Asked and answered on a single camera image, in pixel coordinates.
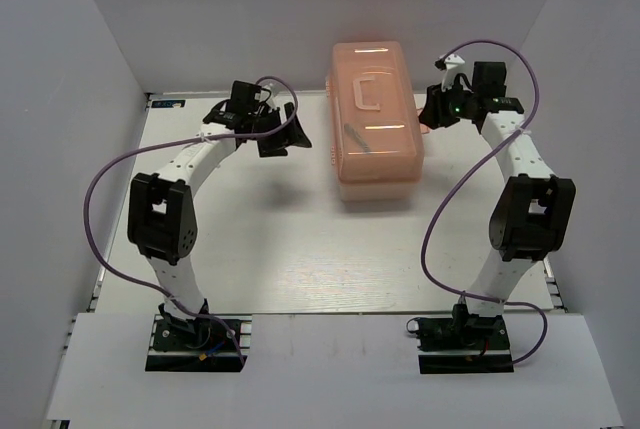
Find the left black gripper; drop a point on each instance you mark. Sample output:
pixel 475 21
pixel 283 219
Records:
pixel 293 135

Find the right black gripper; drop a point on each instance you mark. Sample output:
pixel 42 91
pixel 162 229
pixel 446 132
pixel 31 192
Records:
pixel 432 114

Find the pink plastic tool box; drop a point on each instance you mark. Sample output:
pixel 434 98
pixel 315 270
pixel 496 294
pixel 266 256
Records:
pixel 368 86

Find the black precision screwdriver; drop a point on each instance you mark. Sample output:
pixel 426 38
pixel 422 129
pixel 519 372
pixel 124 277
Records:
pixel 352 133

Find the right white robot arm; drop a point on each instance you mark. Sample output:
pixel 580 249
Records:
pixel 532 213

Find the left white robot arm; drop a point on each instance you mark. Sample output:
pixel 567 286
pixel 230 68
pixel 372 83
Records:
pixel 162 221

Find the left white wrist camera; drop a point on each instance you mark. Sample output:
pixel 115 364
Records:
pixel 269 92

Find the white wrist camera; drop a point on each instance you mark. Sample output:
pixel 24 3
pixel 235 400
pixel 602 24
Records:
pixel 450 65
pixel 269 92

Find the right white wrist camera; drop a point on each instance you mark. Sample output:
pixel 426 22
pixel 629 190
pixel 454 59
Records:
pixel 450 65

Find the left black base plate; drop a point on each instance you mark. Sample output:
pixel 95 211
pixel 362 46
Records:
pixel 212 351

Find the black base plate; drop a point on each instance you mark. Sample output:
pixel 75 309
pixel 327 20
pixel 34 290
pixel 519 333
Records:
pixel 461 343
pixel 212 351

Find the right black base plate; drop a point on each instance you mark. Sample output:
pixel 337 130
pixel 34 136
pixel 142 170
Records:
pixel 461 343

